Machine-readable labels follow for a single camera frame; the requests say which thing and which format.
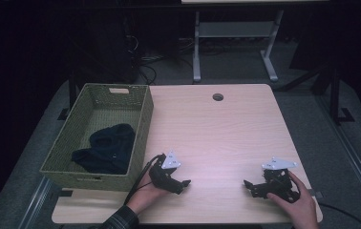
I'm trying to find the green woven basket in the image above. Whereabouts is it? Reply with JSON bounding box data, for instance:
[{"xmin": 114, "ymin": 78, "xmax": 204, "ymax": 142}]
[{"xmin": 39, "ymin": 83, "xmax": 155, "ymax": 193}]

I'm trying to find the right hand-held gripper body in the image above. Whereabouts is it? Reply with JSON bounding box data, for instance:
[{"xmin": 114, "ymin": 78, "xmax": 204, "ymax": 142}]
[{"xmin": 254, "ymin": 156, "xmax": 301, "ymax": 204}]

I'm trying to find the grey table bracket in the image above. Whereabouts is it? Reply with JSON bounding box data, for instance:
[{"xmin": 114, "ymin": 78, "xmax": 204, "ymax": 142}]
[{"xmin": 308, "ymin": 189, "xmax": 325, "ymax": 200}]

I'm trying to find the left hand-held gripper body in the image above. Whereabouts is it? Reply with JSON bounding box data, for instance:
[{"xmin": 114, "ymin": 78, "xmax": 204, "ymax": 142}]
[{"xmin": 148, "ymin": 150, "xmax": 185, "ymax": 196}]

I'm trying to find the bundle of floor cables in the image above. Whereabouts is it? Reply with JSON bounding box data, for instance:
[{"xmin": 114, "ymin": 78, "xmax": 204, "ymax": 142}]
[{"xmin": 122, "ymin": 32, "xmax": 199, "ymax": 86}]

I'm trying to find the person's right hand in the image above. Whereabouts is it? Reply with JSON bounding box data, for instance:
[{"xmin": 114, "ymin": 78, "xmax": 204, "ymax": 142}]
[{"xmin": 265, "ymin": 171, "xmax": 320, "ymax": 229}]

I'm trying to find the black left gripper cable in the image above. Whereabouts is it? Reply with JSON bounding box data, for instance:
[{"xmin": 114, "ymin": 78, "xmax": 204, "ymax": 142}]
[{"xmin": 123, "ymin": 154, "xmax": 167, "ymax": 205}]

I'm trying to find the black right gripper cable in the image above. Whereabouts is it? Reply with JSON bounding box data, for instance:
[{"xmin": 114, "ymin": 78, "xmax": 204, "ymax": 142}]
[{"xmin": 318, "ymin": 201, "xmax": 361, "ymax": 229}]

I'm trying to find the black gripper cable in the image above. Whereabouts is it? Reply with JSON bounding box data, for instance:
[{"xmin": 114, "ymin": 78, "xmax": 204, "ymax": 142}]
[
  {"xmin": 318, "ymin": 201, "xmax": 361, "ymax": 229},
  {"xmin": 123, "ymin": 154, "xmax": 167, "ymax": 205}
]

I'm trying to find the person's left hand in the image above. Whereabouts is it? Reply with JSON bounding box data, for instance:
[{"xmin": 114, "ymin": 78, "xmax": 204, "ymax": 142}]
[{"xmin": 126, "ymin": 171, "xmax": 171, "ymax": 215}]

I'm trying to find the dark cloth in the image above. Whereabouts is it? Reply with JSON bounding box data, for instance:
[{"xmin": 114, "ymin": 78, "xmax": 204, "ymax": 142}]
[{"xmin": 71, "ymin": 123, "xmax": 137, "ymax": 176}]

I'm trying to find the black metal stand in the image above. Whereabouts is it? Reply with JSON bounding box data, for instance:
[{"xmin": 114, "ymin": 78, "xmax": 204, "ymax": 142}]
[{"xmin": 308, "ymin": 61, "xmax": 356, "ymax": 127}]

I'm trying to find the metal floor rail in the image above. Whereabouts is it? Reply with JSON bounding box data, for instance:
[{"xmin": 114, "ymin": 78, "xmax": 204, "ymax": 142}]
[
  {"xmin": 17, "ymin": 176, "xmax": 53, "ymax": 229},
  {"xmin": 314, "ymin": 94, "xmax": 361, "ymax": 209}
]

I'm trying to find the white metal desk frame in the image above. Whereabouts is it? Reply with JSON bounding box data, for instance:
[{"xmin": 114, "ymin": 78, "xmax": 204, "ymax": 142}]
[{"xmin": 192, "ymin": 9, "xmax": 285, "ymax": 84}]

